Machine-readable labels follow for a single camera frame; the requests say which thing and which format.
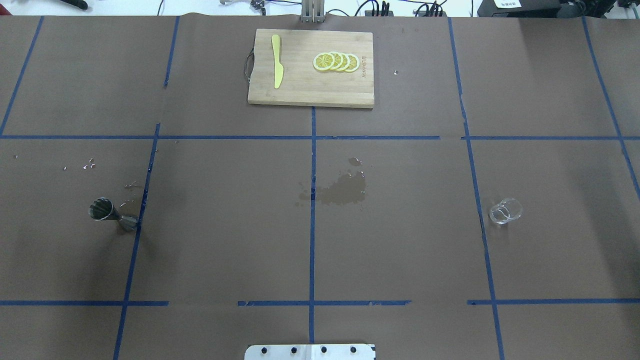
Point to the lemon slice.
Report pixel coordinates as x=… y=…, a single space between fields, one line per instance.
x=346 y=61
x=338 y=60
x=354 y=63

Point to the aluminium frame post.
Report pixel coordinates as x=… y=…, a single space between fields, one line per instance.
x=313 y=11

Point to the clear glass cup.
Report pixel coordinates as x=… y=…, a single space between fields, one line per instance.
x=507 y=210

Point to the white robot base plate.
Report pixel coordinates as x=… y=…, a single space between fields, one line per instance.
x=331 y=351

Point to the yellow plastic knife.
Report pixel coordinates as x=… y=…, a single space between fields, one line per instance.
x=276 y=43

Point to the black box on table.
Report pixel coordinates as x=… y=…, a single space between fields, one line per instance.
x=519 y=8

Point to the bamboo cutting board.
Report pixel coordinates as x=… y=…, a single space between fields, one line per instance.
x=302 y=84

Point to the lemon slice nearest knife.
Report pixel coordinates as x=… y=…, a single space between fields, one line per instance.
x=323 y=61

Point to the steel jigger measuring cup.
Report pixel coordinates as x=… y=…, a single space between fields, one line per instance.
x=103 y=209

